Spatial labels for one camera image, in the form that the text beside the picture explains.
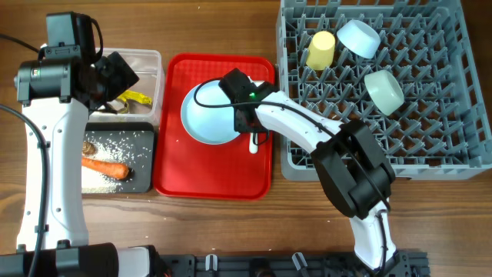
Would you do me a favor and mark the white plastic spoon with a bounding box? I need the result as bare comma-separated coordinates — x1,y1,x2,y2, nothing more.
249,132,258,154

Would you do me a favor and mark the large light blue plate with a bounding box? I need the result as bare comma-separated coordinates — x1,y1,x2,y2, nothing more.
181,80,240,145

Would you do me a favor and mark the yellow wrapper strip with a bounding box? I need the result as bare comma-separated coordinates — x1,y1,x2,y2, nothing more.
116,90,152,114

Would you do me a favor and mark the brown food lump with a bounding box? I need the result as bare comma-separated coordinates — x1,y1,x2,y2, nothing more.
82,141,97,156

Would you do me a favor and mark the orange carrot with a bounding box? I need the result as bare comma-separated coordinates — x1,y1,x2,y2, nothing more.
81,157,130,179

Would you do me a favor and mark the yellow plastic cup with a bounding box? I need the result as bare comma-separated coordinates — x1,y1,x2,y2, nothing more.
306,31,336,71

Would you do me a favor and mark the white rice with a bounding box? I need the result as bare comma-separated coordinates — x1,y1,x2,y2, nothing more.
81,131,155,194

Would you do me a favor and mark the light blue bowl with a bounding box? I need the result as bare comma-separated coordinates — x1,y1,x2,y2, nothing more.
337,19,381,59

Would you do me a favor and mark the teal green bowl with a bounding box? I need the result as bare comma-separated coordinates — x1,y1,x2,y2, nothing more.
364,70,404,116

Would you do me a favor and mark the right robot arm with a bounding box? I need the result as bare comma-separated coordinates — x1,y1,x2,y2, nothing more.
230,92,396,275

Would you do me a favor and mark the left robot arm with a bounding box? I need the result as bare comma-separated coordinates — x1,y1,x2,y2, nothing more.
1,53,156,276

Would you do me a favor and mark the grey dishwasher rack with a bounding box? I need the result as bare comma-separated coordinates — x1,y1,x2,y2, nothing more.
276,0,491,181

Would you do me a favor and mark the clear plastic bin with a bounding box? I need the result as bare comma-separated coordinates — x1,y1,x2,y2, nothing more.
89,48,165,128

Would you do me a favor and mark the black plastic tray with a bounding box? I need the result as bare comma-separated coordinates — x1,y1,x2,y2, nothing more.
81,122,155,195

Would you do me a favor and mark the red serving tray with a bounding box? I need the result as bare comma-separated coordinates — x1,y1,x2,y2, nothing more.
152,53,275,200

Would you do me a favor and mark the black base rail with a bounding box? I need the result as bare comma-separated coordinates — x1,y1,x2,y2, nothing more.
161,250,431,277

